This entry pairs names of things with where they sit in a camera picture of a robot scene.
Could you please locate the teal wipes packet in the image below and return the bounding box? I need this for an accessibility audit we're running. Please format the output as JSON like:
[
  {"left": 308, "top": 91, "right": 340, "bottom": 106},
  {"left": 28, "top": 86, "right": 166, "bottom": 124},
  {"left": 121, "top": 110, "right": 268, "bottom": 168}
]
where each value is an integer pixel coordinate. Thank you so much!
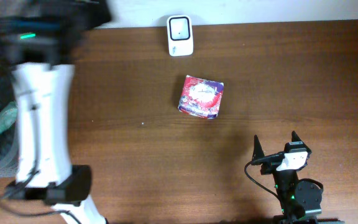
[{"left": 0, "top": 101, "right": 18, "bottom": 134}]

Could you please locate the red purple tissue pack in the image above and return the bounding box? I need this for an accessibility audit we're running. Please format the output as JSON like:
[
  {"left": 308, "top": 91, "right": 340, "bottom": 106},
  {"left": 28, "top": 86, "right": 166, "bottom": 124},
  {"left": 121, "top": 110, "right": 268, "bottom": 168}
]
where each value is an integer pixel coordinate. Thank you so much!
[{"left": 178, "top": 75, "right": 224, "bottom": 119}]

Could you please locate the white barcode scanner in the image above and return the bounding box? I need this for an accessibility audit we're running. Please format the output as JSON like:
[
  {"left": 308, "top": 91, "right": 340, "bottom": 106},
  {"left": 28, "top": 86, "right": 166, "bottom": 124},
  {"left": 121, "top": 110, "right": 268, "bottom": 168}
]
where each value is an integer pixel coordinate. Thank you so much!
[{"left": 167, "top": 15, "right": 194, "bottom": 57}]

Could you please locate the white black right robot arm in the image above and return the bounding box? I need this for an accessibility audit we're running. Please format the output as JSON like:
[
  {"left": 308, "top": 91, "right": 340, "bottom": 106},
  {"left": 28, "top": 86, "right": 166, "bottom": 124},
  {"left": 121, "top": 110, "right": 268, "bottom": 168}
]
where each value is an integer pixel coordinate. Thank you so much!
[{"left": 250, "top": 131, "right": 324, "bottom": 223}]

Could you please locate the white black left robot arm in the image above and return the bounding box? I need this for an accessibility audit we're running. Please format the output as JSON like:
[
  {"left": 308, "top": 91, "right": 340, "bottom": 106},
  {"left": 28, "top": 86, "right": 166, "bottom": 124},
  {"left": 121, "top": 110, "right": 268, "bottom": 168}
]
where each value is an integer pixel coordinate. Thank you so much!
[{"left": 0, "top": 0, "right": 112, "bottom": 223}]

